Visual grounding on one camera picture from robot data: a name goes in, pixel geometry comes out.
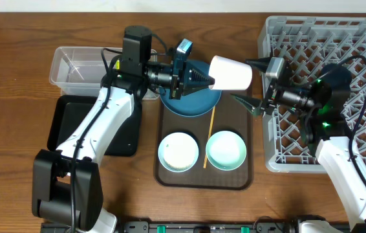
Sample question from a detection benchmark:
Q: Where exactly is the white pink cup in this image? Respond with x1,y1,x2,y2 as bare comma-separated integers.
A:
208,56,253,91

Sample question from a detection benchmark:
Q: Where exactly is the clear plastic bin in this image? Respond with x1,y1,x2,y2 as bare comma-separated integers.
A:
48,46,158,100

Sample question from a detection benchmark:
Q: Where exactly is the mint green small bowl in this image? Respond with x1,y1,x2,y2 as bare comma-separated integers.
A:
206,131,247,171

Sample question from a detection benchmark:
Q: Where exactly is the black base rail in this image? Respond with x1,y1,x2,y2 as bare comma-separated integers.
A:
39,221,358,233

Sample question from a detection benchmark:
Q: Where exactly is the wooden chopstick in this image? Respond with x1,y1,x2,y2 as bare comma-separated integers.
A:
203,106,216,169

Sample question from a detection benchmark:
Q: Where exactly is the brown serving tray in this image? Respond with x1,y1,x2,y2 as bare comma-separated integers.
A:
154,91,253,190

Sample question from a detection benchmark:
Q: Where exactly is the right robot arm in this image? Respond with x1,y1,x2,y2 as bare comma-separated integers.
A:
233,55,366,232

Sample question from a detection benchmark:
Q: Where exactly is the dark blue bowl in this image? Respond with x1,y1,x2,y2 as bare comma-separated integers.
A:
158,59,223,118

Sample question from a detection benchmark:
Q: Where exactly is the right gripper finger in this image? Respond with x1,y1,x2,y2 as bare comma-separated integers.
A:
245,57,272,72
231,93,262,116

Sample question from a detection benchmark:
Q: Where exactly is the light blue small bowl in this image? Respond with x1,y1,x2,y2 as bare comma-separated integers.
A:
158,132,199,173

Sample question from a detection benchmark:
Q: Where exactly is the black plastic tray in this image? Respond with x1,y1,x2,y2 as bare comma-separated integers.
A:
47,95,142,157

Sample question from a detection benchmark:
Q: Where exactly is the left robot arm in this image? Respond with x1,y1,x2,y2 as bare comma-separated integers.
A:
32,25,215,232

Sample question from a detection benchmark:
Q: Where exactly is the grey dishwasher rack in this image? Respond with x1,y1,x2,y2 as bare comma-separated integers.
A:
258,16,366,173

